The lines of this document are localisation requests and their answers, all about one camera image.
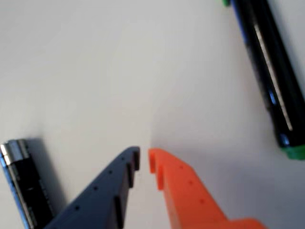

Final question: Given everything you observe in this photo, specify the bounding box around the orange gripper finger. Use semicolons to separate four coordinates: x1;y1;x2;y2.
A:
148;147;268;229

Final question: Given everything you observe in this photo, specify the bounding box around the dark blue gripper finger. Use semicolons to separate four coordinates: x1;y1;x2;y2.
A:
44;146;141;229

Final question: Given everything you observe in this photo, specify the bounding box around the black cylindrical battery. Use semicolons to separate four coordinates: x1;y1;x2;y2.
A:
0;137;55;229

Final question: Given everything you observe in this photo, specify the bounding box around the black marker with green cap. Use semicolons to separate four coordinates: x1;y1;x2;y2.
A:
222;0;305;160

